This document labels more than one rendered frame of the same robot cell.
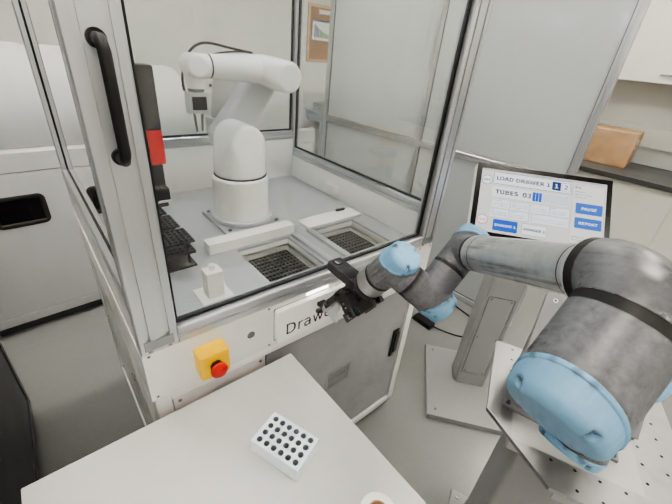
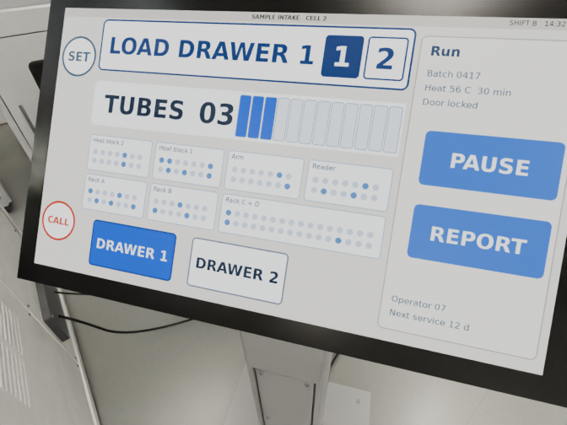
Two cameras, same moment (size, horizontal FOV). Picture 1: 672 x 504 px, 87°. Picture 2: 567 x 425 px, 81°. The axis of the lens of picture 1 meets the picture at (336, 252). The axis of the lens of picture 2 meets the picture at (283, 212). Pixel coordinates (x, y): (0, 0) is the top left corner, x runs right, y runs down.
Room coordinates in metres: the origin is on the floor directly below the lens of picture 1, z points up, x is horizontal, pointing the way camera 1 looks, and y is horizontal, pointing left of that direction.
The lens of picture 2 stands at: (1.10, -0.83, 1.24)
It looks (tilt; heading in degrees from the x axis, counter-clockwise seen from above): 41 degrees down; 7
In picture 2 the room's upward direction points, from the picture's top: 2 degrees counter-clockwise
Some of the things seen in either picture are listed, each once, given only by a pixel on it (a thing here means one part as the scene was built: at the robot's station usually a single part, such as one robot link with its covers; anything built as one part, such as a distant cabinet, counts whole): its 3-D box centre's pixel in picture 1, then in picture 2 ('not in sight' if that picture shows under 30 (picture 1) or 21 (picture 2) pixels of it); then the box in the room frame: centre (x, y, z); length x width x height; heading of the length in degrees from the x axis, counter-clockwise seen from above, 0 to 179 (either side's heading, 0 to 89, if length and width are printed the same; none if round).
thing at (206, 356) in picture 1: (212, 359); not in sight; (0.60, 0.27, 0.88); 0.07 x 0.05 x 0.07; 133
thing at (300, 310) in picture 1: (317, 308); not in sight; (0.84, 0.04, 0.87); 0.29 x 0.02 x 0.11; 133
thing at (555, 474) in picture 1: (570, 436); not in sight; (0.62, -0.68, 0.70); 0.45 x 0.44 x 0.12; 66
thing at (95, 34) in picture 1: (112, 104); not in sight; (0.53, 0.34, 1.45); 0.05 x 0.03 x 0.19; 43
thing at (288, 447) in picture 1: (285, 444); not in sight; (0.47, 0.07, 0.78); 0.12 x 0.08 x 0.04; 63
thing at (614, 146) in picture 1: (607, 144); not in sight; (3.31, -2.29, 1.04); 0.41 x 0.32 x 0.28; 46
